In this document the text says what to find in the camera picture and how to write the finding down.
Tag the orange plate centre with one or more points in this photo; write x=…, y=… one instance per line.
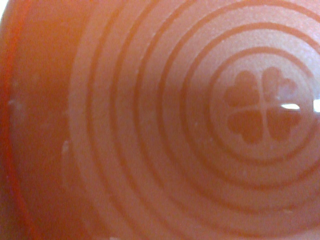
x=160, y=119

